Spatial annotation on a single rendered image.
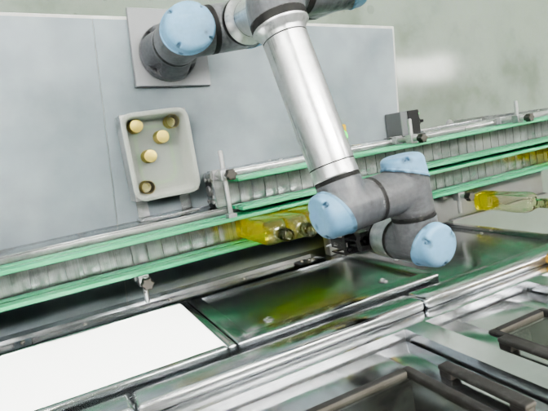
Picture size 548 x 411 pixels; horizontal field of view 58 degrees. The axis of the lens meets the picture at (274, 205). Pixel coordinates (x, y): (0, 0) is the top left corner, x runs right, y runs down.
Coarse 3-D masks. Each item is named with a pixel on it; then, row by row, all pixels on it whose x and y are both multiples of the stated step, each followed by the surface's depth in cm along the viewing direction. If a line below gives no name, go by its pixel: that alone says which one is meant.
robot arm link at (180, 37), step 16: (176, 16) 111; (192, 16) 112; (208, 16) 113; (160, 32) 114; (176, 32) 111; (192, 32) 112; (208, 32) 113; (160, 48) 118; (176, 48) 113; (192, 48) 112; (208, 48) 117; (176, 64) 123
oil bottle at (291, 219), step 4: (272, 212) 129; (276, 212) 128; (280, 212) 127; (284, 212) 126; (288, 212) 125; (272, 216) 123; (276, 216) 121; (280, 216) 120; (284, 216) 119; (288, 216) 118; (292, 216) 117; (296, 216) 117; (300, 216) 117; (304, 216) 118; (284, 220) 117; (288, 220) 116; (292, 220) 116; (296, 220) 116; (300, 220) 116; (304, 220) 117; (288, 224) 116; (292, 224) 115; (296, 224) 115; (292, 228) 115; (296, 232) 116; (296, 236) 116; (300, 236) 116; (304, 236) 118
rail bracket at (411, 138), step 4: (408, 120) 145; (408, 124) 146; (412, 128) 146; (412, 132) 146; (396, 136) 151; (400, 136) 151; (408, 136) 146; (412, 136) 145; (416, 136) 144; (420, 136) 141; (424, 136) 141; (392, 140) 152; (396, 140) 151; (400, 140) 150; (404, 140) 148; (408, 140) 146; (412, 140) 145; (416, 140) 144; (420, 140) 142; (424, 140) 141; (392, 144) 153
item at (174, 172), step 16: (144, 112) 124; (160, 112) 125; (176, 112) 128; (144, 128) 131; (160, 128) 132; (176, 128) 134; (128, 144) 122; (144, 144) 131; (160, 144) 133; (176, 144) 135; (192, 144) 129; (128, 160) 123; (160, 160) 133; (176, 160) 135; (192, 160) 130; (144, 176) 131; (160, 176) 133; (176, 176) 135; (192, 176) 132; (160, 192) 128; (176, 192) 128
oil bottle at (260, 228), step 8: (256, 216) 125; (264, 216) 123; (240, 224) 128; (248, 224) 122; (256, 224) 118; (264, 224) 114; (272, 224) 113; (280, 224) 114; (240, 232) 129; (248, 232) 124; (256, 232) 119; (264, 232) 114; (272, 232) 113; (256, 240) 120; (264, 240) 115; (272, 240) 113; (280, 240) 114
